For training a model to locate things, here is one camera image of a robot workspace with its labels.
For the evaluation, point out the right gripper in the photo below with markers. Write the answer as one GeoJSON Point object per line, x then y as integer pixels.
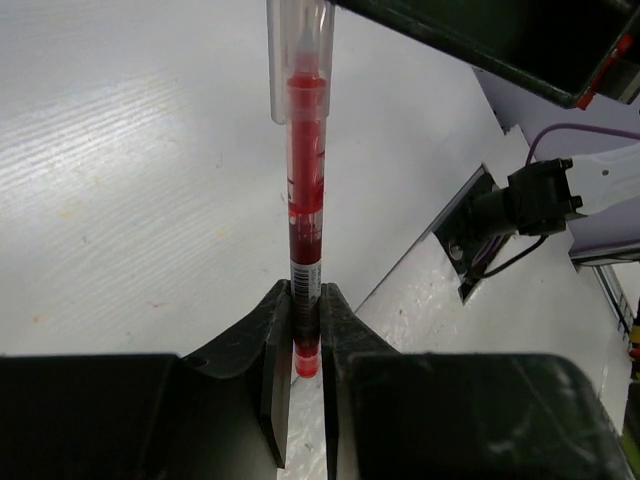
{"type": "Point", "coordinates": [565, 51]}

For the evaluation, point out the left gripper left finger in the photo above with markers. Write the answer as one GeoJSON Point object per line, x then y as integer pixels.
{"type": "Point", "coordinates": [220, 412]}

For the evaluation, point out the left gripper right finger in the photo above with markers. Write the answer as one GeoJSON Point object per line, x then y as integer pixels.
{"type": "Point", "coordinates": [390, 415]}

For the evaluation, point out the red gel pen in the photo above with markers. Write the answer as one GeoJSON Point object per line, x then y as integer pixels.
{"type": "Point", "coordinates": [305, 182]}

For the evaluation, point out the clear pen cap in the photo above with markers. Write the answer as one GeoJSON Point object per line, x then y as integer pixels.
{"type": "Point", "coordinates": [300, 41]}

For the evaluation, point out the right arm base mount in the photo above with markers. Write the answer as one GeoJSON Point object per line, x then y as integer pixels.
{"type": "Point", "coordinates": [478, 223]}

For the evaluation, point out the aluminium rail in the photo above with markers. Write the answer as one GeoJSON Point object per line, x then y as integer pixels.
{"type": "Point", "coordinates": [623, 311]}

